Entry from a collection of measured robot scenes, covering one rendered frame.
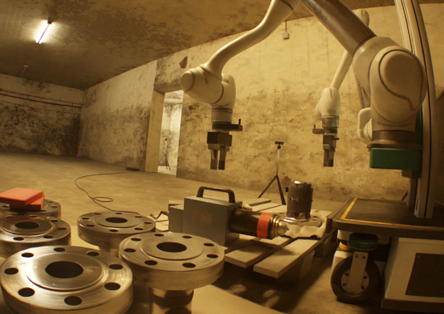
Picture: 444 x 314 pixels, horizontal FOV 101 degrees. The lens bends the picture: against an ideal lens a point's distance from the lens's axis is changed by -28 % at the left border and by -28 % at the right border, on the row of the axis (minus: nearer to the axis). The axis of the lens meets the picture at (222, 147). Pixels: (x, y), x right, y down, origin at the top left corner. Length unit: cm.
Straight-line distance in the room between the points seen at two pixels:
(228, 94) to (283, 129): 303
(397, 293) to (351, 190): 287
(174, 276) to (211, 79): 65
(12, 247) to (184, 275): 40
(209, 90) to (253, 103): 346
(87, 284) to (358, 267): 77
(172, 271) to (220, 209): 50
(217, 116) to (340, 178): 284
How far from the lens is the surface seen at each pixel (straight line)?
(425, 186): 97
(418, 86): 62
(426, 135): 98
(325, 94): 129
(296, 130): 390
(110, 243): 73
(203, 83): 88
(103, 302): 41
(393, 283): 85
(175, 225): 110
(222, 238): 98
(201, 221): 102
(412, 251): 82
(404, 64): 62
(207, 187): 105
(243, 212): 97
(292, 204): 133
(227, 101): 101
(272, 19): 106
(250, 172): 422
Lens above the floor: 48
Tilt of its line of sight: 3 degrees up
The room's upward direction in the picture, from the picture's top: 4 degrees clockwise
